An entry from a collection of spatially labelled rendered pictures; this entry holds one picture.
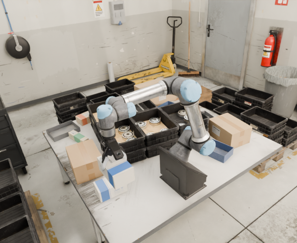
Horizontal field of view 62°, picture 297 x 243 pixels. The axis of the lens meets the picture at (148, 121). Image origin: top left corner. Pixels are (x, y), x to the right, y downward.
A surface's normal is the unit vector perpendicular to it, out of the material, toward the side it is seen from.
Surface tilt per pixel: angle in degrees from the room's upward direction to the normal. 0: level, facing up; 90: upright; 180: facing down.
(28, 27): 90
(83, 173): 90
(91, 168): 90
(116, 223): 0
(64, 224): 0
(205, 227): 0
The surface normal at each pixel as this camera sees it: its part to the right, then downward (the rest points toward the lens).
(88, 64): 0.56, 0.39
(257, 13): -0.82, 0.32
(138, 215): -0.05, -0.86
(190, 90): 0.44, 0.21
